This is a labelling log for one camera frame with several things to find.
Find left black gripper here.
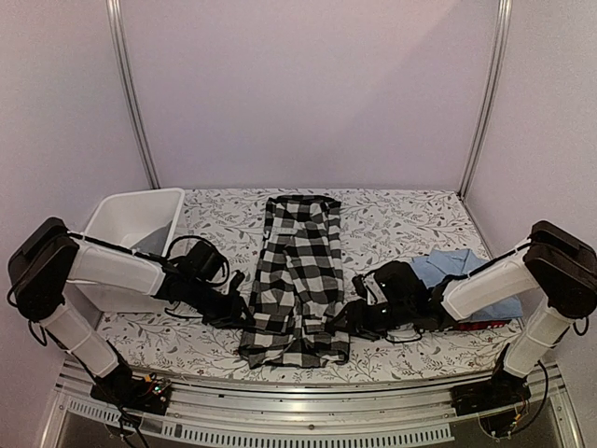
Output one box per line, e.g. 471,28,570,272
186,279,256,329

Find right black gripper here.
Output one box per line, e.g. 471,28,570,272
329,299,413,341

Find light blue shirt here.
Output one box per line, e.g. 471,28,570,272
410,249,522,322

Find red black shirt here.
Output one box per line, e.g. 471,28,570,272
452,320,509,331

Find black white plaid shirt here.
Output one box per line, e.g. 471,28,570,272
238,195,350,369

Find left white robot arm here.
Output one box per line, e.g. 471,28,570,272
7,217,255,405

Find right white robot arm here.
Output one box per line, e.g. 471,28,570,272
327,220,596,407

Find white plastic bin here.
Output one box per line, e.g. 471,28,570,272
69,188,185,313

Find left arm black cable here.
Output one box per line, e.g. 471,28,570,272
165,235,232,286

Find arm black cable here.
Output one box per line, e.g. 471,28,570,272
442,237,589,337
165,235,232,286

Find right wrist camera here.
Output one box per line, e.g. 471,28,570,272
352,261,429,306

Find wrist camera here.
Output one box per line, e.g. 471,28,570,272
352,261,429,306
179,240,229,283

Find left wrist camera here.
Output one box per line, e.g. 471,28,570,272
179,240,229,283

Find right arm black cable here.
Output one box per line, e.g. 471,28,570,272
442,237,589,337

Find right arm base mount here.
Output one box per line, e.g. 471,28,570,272
450,377,531,439

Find aluminium front rail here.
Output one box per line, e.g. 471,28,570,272
40,361,588,447

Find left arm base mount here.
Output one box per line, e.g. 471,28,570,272
90,365,172,415

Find left aluminium frame post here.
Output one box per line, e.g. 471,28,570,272
105,0,161,189

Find aluminium frame post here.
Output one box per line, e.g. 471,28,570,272
105,0,161,189
458,0,512,202

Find right aluminium frame post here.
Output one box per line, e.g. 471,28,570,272
458,0,512,202

